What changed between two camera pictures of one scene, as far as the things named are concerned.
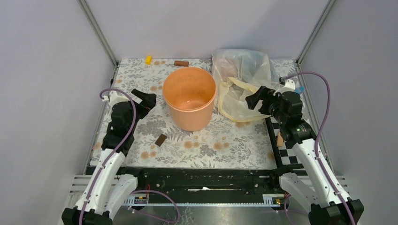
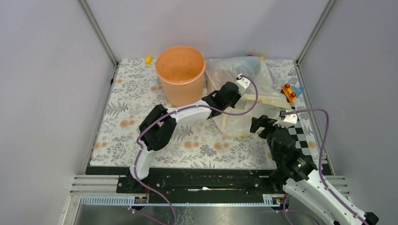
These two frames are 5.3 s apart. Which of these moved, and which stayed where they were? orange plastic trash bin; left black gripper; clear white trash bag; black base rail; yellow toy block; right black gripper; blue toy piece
Moved: left black gripper; orange plastic trash bin; clear white trash bag; right black gripper
Stayed: yellow toy block; black base rail; blue toy piece
